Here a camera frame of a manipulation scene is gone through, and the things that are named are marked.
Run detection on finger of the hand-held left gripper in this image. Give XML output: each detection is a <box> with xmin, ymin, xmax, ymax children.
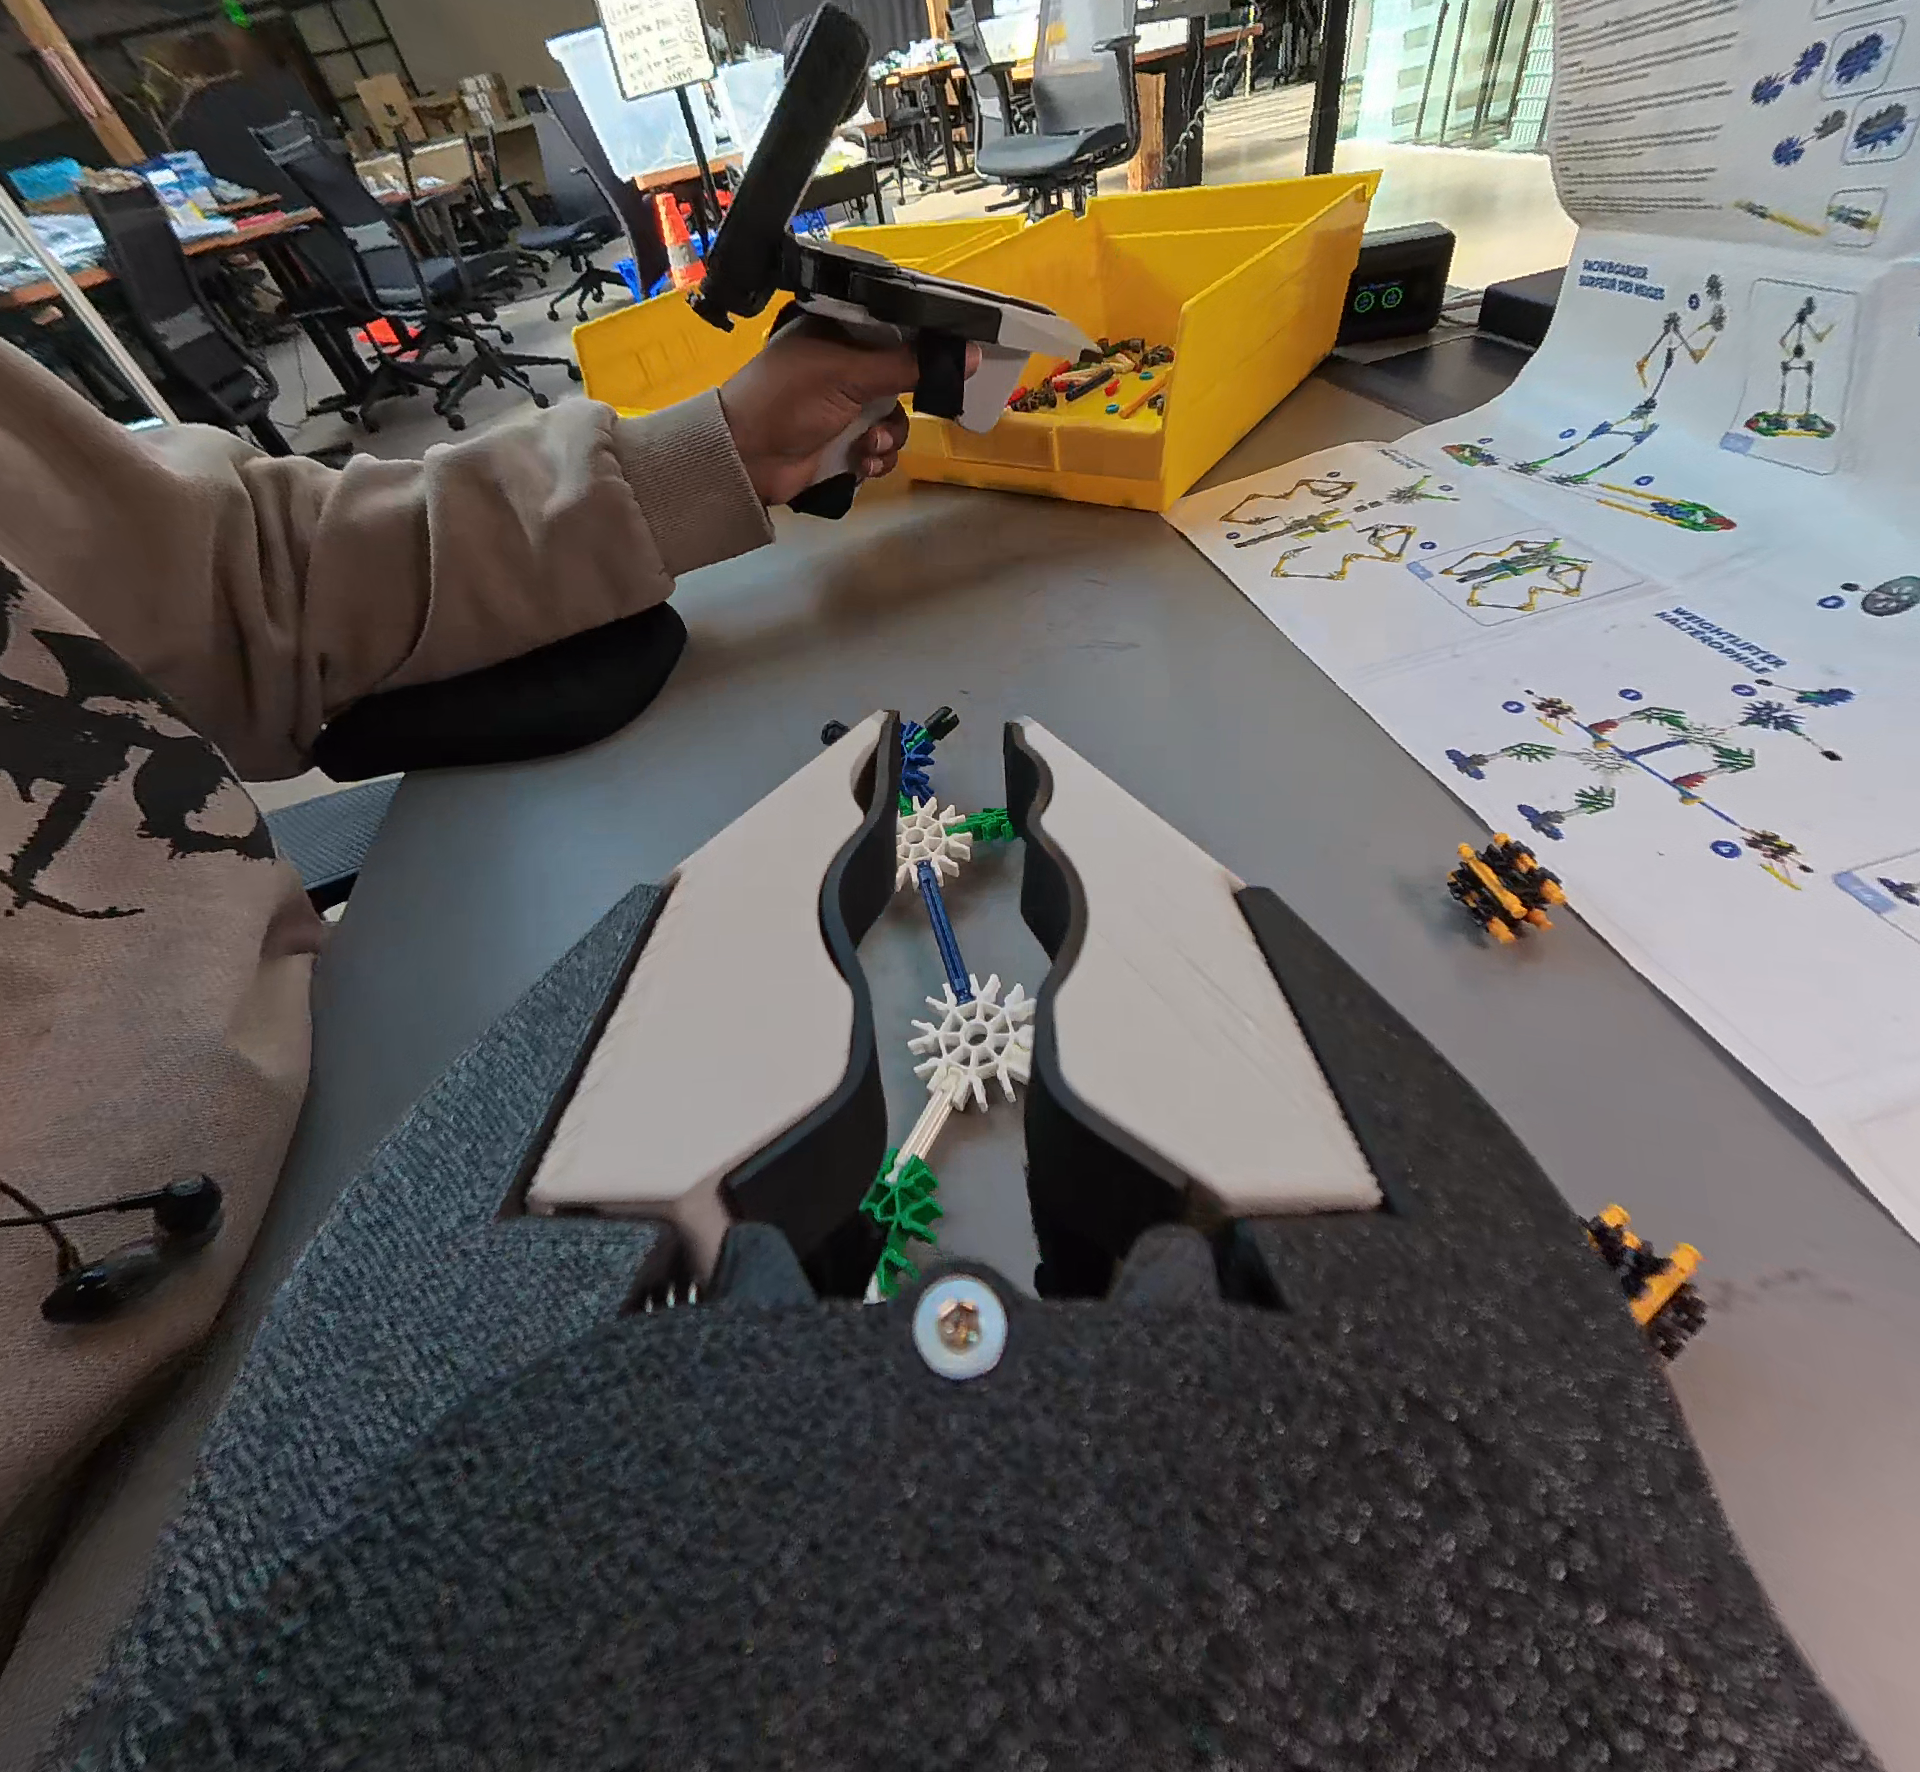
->
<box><xmin>895</xmin><ymin>267</ymin><xmax>1091</xmax><ymax>363</ymax></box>
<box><xmin>961</xmin><ymin>348</ymin><xmax>1046</xmax><ymax>430</ymax></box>

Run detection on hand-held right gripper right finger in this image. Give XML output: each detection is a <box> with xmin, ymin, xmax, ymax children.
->
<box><xmin>1000</xmin><ymin>716</ymin><xmax>1393</xmax><ymax>1288</ymax></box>

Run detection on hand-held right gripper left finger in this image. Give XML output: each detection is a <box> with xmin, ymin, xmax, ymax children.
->
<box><xmin>521</xmin><ymin>716</ymin><xmax>907</xmax><ymax>1295</ymax></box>

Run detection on colourful rod connector toy model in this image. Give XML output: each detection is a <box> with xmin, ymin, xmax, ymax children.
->
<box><xmin>821</xmin><ymin>704</ymin><xmax>1041</xmax><ymax>1300</ymax></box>

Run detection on yellow plastic bin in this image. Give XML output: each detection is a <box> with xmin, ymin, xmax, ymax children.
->
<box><xmin>572</xmin><ymin>206</ymin><xmax>1007</xmax><ymax>424</ymax></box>
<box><xmin>902</xmin><ymin>167</ymin><xmax>1385</xmax><ymax>515</ymax></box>

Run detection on black yellow toy wheel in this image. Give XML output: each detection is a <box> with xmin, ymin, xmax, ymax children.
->
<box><xmin>1446</xmin><ymin>835</ymin><xmax>1571</xmax><ymax>946</ymax></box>
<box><xmin>1581</xmin><ymin>1201</ymin><xmax>1712</xmax><ymax>1364</ymax></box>

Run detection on person's left forearm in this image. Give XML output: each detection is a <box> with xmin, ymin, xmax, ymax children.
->
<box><xmin>0</xmin><ymin>333</ymin><xmax>776</xmax><ymax>784</ymax></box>

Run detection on person's left hand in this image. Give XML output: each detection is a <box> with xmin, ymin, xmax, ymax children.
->
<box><xmin>720</xmin><ymin>319</ymin><xmax>938</xmax><ymax>515</ymax></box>

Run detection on pile of small building parts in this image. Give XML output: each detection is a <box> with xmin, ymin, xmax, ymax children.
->
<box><xmin>1005</xmin><ymin>333</ymin><xmax>1181</xmax><ymax>424</ymax></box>

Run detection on grey office chair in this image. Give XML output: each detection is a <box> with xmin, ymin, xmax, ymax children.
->
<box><xmin>954</xmin><ymin>0</ymin><xmax>1149</xmax><ymax>221</ymax></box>

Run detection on black box with green light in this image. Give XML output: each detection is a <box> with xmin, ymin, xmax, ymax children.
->
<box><xmin>1337</xmin><ymin>219</ymin><xmax>1460</xmax><ymax>350</ymax></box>

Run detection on black office chair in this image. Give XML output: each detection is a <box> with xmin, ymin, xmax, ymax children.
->
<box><xmin>255</xmin><ymin>108</ymin><xmax>578</xmax><ymax>430</ymax></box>
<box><xmin>86</xmin><ymin>167</ymin><xmax>288</xmax><ymax>453</ymax></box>

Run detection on black flat box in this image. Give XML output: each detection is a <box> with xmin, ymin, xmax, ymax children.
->
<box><xmin>1471</xmin><ymin>264</ymin><xmax>1566</xmax><ymax>355</ymax></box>

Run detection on white building instruction sheet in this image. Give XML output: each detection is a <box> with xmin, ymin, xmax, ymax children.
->
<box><xmin>1165</xmin><ymin>0</ymin><xmax>1920</xmax><ymax>1249</ymax></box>

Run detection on black earphones with cable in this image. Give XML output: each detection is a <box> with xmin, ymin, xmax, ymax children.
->
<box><xmin>0</xmin><ymin>1168</ymin><xmax>230</xmax><ymax>1329</ymax></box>

